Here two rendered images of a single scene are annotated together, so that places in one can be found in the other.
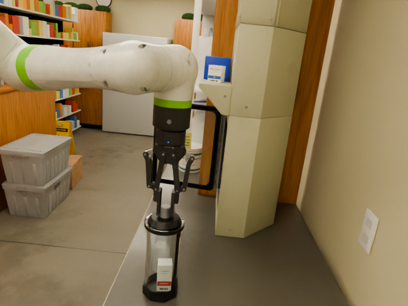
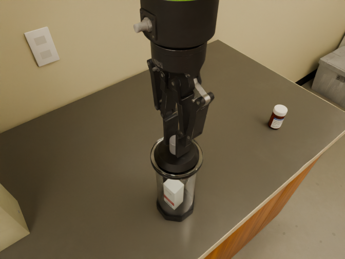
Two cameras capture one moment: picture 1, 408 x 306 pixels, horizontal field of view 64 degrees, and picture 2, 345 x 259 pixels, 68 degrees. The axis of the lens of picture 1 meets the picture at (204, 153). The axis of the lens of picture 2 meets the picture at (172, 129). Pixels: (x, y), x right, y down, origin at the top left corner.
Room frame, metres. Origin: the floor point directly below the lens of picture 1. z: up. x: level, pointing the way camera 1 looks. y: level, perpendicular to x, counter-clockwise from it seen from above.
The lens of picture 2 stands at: (1.00, 0.33, 1.59)
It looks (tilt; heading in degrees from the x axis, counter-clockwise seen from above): 48 degrees down; 232
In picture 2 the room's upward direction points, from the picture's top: straight up
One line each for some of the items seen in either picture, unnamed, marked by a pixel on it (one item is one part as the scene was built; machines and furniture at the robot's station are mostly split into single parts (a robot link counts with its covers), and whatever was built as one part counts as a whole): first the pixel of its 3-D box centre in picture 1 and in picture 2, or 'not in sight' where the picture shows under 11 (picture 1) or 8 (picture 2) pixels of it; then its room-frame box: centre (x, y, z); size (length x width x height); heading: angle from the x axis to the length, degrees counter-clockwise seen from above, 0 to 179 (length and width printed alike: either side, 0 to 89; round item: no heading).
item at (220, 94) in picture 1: (214, 94); not in sight; (1.29, -0.02, 1.46); 0.32 x 0.12 x 0.10; 179
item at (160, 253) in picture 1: (162, 254); (176, 180); (0.79, 0.09, 1.06); 0.11 x 0.11 x 0.21
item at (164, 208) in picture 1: (164, 217); (176, 150); (0.79, 0.09, 1.18); 0.09 x 0.09 x 0.07
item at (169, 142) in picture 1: (169, 146); (178, 63); (0.79, 0.09, 1.38); 0.08 x 0.07 x 0.09; 90
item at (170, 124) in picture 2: (172, 203); (170, 130); (0.79, 0.07, 1.22); 0.03 x 0.01 x 0.07; 0
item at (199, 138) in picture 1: (185, 146); not in sight; (1.46, 0.09, 1.19); 0.30 x 0.01 x 0.40; 82
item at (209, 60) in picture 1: (217, 68); not in sight; (1.38, -0.02, 1.56); 0.10 x 0.10 x 0.09; 89
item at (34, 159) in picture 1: (39, 158); not in sight; (2.97, 1.58, 0.49); 0.60 x 0.42 x 0.33; 179
